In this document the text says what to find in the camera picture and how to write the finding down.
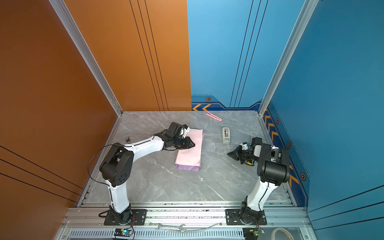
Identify silver wrench on rail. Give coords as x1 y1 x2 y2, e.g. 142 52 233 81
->
149 223 186 233

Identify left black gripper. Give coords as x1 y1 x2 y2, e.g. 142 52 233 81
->
173 137 197 150

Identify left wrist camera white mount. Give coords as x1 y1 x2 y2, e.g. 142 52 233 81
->
168 122 190 138

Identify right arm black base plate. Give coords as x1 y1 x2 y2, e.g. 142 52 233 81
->
225 209 268 226

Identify left green circuit board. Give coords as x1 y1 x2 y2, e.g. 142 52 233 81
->
113 228 136 240

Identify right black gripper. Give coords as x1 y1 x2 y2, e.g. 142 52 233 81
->
228 145 260 165

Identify green circuit board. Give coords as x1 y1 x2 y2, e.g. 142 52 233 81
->
243 228 260 240
113 228 136 240

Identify right green circuit board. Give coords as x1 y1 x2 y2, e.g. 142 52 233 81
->
243 228 260 240

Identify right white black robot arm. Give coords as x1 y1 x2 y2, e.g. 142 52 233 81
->
227 139 290 225

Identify pink wrapping paper sheet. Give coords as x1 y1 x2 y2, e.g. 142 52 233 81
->
175 129 204 172

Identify white tape dispenser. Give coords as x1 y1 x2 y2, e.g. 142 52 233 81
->
222 127 231 145

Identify white tape roll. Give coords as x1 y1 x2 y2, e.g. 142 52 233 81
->
271 227 295 240

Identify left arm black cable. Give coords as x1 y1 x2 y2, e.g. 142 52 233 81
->
87 143 121 187

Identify pink scissors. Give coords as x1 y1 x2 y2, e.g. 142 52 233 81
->
206 112 222 122

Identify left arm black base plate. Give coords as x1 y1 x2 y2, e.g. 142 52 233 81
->
104 209 147 227

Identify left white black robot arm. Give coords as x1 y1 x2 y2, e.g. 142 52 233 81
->
100 132 196 226

